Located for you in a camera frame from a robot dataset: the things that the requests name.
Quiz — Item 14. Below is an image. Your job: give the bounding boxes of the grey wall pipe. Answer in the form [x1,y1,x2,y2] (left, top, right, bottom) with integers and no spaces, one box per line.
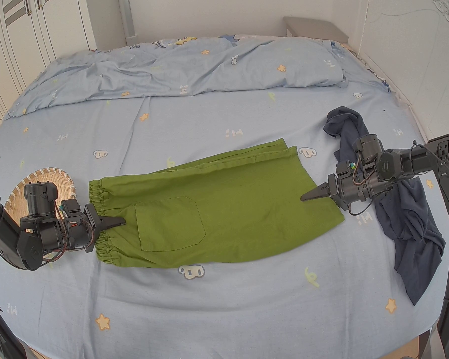
[114,0,136,38]

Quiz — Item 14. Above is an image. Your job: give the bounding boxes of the white wardrobe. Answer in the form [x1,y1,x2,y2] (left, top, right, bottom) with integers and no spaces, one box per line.
[0,0,98,124]

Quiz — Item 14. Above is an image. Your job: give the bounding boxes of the pale blue quilt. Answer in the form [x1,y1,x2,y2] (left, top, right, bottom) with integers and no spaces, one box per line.
[4,34,350,120]

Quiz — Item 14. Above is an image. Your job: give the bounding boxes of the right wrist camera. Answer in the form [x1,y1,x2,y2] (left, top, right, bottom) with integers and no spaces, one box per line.
[336,160,354,179]

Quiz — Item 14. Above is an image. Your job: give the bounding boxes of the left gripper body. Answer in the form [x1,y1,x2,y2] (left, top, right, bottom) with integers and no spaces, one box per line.
[41,204,105,253]

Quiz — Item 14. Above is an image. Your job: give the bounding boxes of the bed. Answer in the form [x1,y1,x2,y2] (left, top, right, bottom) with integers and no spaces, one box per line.
[0,0,449,359]

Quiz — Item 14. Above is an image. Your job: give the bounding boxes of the green shorts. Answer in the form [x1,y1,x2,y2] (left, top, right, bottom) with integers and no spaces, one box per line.
[88,138,345,268]

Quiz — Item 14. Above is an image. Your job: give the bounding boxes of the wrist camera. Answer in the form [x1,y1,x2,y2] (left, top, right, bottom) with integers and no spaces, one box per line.
[336,160,354,179]
[60,200,81,220]

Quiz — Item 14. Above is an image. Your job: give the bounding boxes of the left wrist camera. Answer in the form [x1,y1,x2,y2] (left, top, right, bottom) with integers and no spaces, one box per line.
[60,200,81,220]

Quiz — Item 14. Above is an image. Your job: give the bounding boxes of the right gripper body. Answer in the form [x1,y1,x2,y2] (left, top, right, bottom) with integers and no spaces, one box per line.
[327,174,393,211]

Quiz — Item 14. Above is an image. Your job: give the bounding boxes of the round woven basket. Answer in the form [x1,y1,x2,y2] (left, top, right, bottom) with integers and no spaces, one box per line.
[4,168,78,223]

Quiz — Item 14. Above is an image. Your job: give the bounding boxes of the grey bedside table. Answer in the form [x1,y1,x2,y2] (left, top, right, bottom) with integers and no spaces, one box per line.
[282,16,349,44]

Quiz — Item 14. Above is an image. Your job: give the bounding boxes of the dark blue garment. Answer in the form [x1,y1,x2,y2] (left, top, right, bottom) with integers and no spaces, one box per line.
[323,106,446,306]

